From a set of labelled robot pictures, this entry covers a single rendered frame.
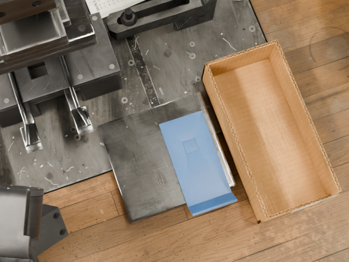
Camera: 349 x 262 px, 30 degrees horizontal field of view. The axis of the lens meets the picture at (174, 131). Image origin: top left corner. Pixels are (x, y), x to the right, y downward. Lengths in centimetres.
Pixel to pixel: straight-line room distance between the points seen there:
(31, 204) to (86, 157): 26
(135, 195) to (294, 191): 24
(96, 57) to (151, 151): 16
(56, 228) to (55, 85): 22
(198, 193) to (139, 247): 12
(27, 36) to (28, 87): 20
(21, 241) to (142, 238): 28
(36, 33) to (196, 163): 34
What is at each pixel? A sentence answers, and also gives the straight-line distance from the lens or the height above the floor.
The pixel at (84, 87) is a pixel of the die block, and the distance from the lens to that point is 99.
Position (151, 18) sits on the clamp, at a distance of 101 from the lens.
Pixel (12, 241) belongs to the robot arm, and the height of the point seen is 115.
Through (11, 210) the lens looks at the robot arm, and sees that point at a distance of 76.
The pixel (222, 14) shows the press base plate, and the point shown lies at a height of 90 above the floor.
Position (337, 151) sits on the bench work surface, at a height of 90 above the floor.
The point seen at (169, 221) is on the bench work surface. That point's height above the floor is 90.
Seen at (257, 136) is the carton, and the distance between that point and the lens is 104.
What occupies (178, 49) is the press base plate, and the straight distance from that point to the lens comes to 107.
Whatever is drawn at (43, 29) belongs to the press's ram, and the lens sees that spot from 79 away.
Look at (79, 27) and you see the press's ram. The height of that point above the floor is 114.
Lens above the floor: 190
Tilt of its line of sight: 75 degrees down
